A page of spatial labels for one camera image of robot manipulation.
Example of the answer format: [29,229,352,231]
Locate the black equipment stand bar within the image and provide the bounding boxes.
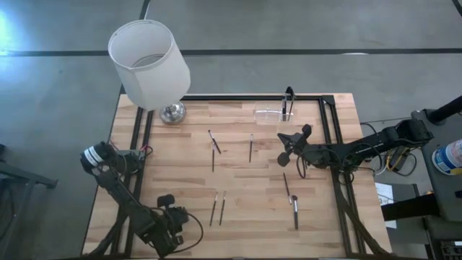
[380,193,440,222]

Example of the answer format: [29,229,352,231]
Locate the white blue wipes canister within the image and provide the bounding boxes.
[432,139,462,176]

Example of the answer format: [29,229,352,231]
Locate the black metal stand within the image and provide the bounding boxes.
[0,143,58,189]

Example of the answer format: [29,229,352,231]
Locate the black camera cable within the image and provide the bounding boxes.
[178,211,205,254]
[295,155,308,180]

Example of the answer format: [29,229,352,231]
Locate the white shade silver lamp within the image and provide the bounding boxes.
[108,19,191,126]

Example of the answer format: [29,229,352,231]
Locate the white paper sheet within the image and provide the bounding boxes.
[374,182,398,230]

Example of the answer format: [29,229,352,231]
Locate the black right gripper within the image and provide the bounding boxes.
[276,123,331,169]

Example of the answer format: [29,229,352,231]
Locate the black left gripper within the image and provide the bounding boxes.
[144,194,190,258]

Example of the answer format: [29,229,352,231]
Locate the large black powder brush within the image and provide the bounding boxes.
[290,194,300,231]

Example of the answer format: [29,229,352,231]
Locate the black right camera cable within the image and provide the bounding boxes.
[295,155,308,180]

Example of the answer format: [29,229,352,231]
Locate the grey equipment cart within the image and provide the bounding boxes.
[411,108,462,223]

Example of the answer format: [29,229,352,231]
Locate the yellow cable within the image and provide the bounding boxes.
[384,151,402,171]

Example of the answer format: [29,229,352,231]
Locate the black left camera cable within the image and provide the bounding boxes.
[178,211,205,254]

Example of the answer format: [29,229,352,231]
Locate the clear acrylic organizer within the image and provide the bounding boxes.
[253,100,295,124]

